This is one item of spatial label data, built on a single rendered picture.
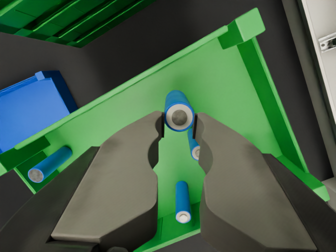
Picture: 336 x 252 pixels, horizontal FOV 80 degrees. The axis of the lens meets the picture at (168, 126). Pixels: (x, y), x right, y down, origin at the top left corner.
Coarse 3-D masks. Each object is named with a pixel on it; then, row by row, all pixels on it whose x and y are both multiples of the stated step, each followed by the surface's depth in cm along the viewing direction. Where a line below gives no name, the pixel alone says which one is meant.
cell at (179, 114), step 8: (168, 96) 15; (176, 96) 13; (184, 96) 15; (168, 104) 12; (176, 104) 12; (184, 104) 12; (168, 112) 12; (176, 112) 11; (184, 112) 11; (192, 112) 12; (168, 120) 12; (176, 120) 12; (184, 120) 12; (192, 120) 12; (176, 128) 12; (184, 128) 12
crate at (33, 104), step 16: (32, 80) 55; (48, 80) 58; (0, 96) 59; (16, 96) 59; (32, 96) 59; (48, 96) 59; (64, 96) 55; (0, 112) 61; (16, 112) 61; (32, 112) 61; (48, 112) 60; (64, 112) 60; (0, 128) 62; (16, 128) 62; (32, 128) 62; (0, 144) 64
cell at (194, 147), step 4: (188, 132) 26; (188, 136) 25; (188, 140) 24; (192, 140) 23; (192, 144) 22; (196, 144) 21; (192, 148) 21; (196, 148) 21; (192, 152) 21; (196, 152) 21; (192, 156) 21; (196, 156) 21
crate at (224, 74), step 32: (224, 32) 19; (256, 32) 16; (160, 64) 20; (192, 64) 25; (224, 64) 24; (256, 64) 21; (128, 96) 26; (160, 96) 26; (192, 96) 26; (224, 96) 25; (256, 96) 25; (64, 128) 27; (96, 128) 27; (256, 128) 26; (288, 128) 21; (0, 160) 21; (32, 160) 26; (160, 160) 28; (192, 160) 28; (288, 160) 26; (160, 192) 30; (192, 192) 30; (320, 192) 20; (160, 224) 29; (192, 224) 26
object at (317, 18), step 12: (300, 0) 39; (312, 0) 38; (324, 0) 37; (300, 12) 42; (312, 12) 38; (324, 12) 38; (312, 24) 39; (324, 24) 38; (312, 36) 40; (324, 36) 39; (312, 48) 42; (324, 48) 39; (324, 60) 41; (324, 72) 41; (324, 84) 42; (324, 96) 46
